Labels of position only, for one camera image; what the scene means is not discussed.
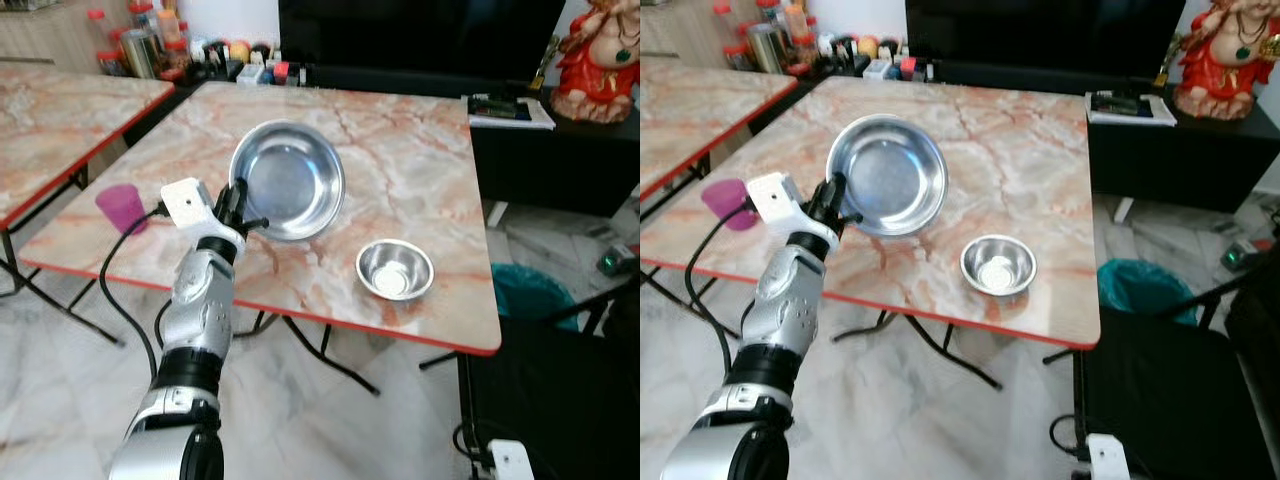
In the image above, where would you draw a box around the large steel bowl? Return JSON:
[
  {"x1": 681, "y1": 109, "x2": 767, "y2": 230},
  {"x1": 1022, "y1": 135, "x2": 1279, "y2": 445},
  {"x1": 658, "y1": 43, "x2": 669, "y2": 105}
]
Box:
[
  {"x1": 229, "y1": 120, "x2": 346, "y2": 242},
  {"x1": 826, "y1": 113, "x2": 949, "y2": 238}
]

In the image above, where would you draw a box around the purple plastic cup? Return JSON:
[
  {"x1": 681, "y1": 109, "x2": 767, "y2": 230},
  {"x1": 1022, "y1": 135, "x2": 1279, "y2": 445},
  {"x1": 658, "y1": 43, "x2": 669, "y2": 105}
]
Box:
[
  {"x1": 701, "y1": 179, "x2": 758, "y2": 232},
  {"x1": 96, "y1": 184, "x2": 149, "y2": 236}
]

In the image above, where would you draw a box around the small steel bowl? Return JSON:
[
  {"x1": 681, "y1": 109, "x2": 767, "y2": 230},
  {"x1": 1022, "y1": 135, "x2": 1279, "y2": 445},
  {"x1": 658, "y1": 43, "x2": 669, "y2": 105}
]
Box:
[
  {"x1": 356, "y1": 239, "x2": 436, "y2": 301},
  {"x1": 960, "y1": 234, "x2": 1038, "y2": 297}
]

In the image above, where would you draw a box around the steel canister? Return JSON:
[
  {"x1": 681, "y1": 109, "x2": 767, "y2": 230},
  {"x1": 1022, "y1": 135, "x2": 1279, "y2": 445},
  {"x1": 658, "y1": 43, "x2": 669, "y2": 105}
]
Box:
[
  {"x1": 120, "y1": 28, "x2": 163, "y2": 80},
  {"x1": 748, "y1": 22, "x2": 791, "y2": 74}
]

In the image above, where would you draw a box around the marble-top folding table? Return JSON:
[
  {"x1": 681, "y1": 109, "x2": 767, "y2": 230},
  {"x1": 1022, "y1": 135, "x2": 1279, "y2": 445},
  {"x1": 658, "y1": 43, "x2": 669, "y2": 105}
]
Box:
[
  {"x1": 0, "y1": 62, "x2": 177, "y2": 347},
  {"x1": 18, "y1": 82, "x2": 503, "y2": 397},
  {"x1": 640, "y1": 77, "x2": 1103, "y2": 391},
  {"x1": 640, "y1": 66, "x2": 799, "y2": 313}
]

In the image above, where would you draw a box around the light wooden cabinet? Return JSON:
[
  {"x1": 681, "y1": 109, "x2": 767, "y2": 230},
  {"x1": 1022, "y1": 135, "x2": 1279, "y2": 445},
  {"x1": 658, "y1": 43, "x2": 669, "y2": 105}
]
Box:
[
  {"x1": 640, "y1": 0, "x2": 733, "y2": 69},
  {"x1": 0, "y1": 0, "x2": 103, "y2": 73}
]

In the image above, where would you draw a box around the black television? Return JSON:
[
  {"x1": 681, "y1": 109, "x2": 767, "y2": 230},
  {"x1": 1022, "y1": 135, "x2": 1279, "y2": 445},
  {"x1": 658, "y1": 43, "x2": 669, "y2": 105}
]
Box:
[
  {"x1": 278, "y1": 0, "x2": 567, "y2": 73},
  {"x1": 905, "y1": 0, "x2": 1187, "y2": 67}
]

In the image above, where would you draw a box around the red and gold figurine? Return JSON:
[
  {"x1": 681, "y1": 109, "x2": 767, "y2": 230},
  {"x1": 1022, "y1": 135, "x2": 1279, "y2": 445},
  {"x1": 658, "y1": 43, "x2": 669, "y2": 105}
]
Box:
[
  {"x1": 1175, "y1": 0, "x2": 1280, "y2": 121},
  {"x1": 550, "y1": 0, "x2": 641, "y2": 124}
]

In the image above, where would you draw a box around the black television cabinet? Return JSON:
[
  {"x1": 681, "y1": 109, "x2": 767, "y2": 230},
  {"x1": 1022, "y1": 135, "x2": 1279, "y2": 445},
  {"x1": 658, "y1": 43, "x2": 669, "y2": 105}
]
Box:
[
  {"x1": 468, "y1": 95, "x2": 641, "y2": 218},
  {"x1": 1087, "y1": 90, "x2": 1280, "y2": 214}
]

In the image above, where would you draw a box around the white book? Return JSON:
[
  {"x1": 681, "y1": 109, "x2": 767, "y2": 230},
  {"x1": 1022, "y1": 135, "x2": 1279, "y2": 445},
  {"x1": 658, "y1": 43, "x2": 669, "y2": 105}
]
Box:
[
  {"x1": 467, "y1": 94, "x2": 557, "y2": 131},
  {"x1": 1085, "y1": 90, "x2": 1179, "y2": 127}
]

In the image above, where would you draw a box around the teal waste bin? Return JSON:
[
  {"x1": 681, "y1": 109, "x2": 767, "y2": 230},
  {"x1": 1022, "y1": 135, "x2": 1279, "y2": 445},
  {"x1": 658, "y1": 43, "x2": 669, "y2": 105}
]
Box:
[
  {"x1": 490, "y1": 263, "x2": 581, "y2": 332},
  {"x1": 1098, "y1": 258, "x2": 1200, "y2": 327}
]

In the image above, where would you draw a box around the black chair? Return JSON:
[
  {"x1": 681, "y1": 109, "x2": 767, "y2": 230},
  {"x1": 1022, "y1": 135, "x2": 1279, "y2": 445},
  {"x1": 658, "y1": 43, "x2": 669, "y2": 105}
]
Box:
[
  {"x1": 457, "y1": 275, "x2": 641, "y2": 480},
  {"x1": 1074, "y1": 268, "x2": 1280, "y2": 480}
]

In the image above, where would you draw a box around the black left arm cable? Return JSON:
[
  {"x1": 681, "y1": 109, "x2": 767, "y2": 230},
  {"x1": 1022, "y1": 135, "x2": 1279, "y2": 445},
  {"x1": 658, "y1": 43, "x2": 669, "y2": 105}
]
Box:
[
  {"x1": 685, "y1": 198, "x2": 753, "y2": 349},
  {"x1": 99, "y1": 203, "x2": 169, "y2": 383}
]

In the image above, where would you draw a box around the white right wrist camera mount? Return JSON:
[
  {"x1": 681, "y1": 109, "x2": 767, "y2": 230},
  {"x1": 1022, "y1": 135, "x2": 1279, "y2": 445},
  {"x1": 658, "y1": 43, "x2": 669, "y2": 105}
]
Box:
[
  {"x1": 488, "y1": 440, "x2": 536, "y2": 480},
  {"x1": 1087, "y1": 434, "x2": 1132, "y2": 480}
]

